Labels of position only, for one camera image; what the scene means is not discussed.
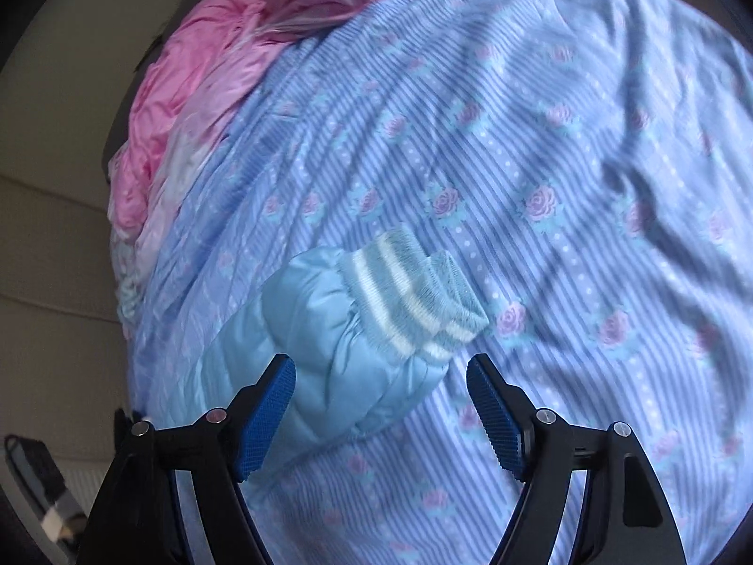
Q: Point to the pink crumpled blanket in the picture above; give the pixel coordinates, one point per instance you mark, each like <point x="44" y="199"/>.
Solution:
<point x="188" y="106"/>

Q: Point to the blue floral striped bedsheet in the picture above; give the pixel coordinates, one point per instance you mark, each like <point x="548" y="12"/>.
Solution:
<point x="470" y="188"/>

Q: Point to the light blue puffer jacket sleeve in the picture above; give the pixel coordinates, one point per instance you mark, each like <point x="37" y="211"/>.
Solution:
<point x="335" y="341"/>

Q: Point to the black grey device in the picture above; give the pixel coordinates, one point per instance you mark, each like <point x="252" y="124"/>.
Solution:
<point x="41" y="482"/>

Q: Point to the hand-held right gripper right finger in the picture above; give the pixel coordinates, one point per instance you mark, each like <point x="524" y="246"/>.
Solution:
<point x="497" y="418"/>

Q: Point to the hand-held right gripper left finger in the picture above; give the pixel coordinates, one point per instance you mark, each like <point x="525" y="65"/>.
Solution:
<point x="266" y="421"/>

